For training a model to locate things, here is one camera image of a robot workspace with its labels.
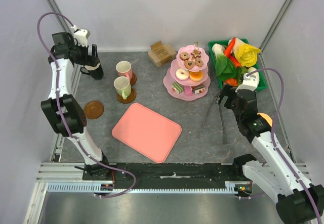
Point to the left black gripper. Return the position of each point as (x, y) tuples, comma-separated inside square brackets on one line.
[(88, 60)]

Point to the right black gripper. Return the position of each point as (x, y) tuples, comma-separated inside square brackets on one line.
[(228, 91)]

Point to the black mug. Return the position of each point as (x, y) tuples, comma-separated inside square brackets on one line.
[(95, 72)]

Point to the metal serving tongs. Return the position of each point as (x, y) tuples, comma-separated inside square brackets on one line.
[(220, 118)]

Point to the pink mug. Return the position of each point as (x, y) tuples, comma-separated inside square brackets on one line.
[(124, 68)]

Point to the green mug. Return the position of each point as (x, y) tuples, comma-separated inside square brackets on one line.
[(122, 86)]

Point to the small orange glazed donut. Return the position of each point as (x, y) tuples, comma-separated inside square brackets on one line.
[(196, 76)]

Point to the green layered cake slice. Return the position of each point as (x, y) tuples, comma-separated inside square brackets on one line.
[(178, 88)]

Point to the heart shaped cookie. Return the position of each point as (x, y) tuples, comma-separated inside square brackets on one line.
[(189, 64)]

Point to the star shaped cookie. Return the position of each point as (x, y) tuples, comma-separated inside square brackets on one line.
[(196, 54)]

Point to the small chocolate nut donut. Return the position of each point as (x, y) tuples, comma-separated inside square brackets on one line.
[(184, 56)]

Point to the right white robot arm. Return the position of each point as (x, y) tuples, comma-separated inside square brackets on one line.
[(296, 198)]

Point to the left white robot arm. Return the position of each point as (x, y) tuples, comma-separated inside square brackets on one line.
[(61, 109)]

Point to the orange pumpkin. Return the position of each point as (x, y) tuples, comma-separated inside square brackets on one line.
[(227, 82)]

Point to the green plastic crate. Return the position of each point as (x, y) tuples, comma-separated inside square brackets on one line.
[(232, 59)]

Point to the yellow round sponge cake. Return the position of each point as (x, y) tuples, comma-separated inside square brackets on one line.
[(267, 118)]

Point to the spinach leaves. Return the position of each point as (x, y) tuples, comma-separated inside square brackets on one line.
[(240, 71)]

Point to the white eggplant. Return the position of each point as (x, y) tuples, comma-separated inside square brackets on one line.
[(252, 69)]

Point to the green bok choy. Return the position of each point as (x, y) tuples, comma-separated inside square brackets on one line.
[(224, 67)]

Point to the chocolate cake slice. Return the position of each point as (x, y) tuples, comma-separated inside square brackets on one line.
[(198, 89)]

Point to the yellow napa cabbage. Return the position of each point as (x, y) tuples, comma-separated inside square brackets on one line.
[(245, 53)]

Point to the red chili pepper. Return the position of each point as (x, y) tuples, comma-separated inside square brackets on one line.
[(230, 46)]

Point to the pink layered cake slice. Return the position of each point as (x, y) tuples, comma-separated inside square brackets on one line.
[(188, 91)]

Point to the brown saucer lower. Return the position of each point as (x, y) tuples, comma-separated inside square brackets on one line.
[(93, 109)]

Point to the brown saucer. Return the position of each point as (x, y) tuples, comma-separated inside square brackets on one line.
[(129, 99), (93, 109), (133, 79)]

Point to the pink three tier stand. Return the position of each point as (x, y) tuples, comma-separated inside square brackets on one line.
[(177, 63)]

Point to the brown saucer upper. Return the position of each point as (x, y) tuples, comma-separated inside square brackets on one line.
[(133, 79)]

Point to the brown saucer middle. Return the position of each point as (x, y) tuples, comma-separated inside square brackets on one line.
[(129, 99)]

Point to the cardboard box stack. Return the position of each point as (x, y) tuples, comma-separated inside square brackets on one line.
[(161, 54)]

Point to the pink serving tray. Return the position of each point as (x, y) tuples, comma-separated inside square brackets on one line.
[(147, 132)]

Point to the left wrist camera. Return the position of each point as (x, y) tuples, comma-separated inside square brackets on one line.
[(81, 36)]

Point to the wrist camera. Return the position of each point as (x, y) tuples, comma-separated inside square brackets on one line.
[(81, 36), (250, 82)]

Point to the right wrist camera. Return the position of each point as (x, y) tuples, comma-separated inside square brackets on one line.
[(250, 82)]

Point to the white cable duct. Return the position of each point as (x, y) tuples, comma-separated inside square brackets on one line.
[(98, 188)]

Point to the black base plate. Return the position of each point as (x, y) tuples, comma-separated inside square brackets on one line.
[(165, 174)]

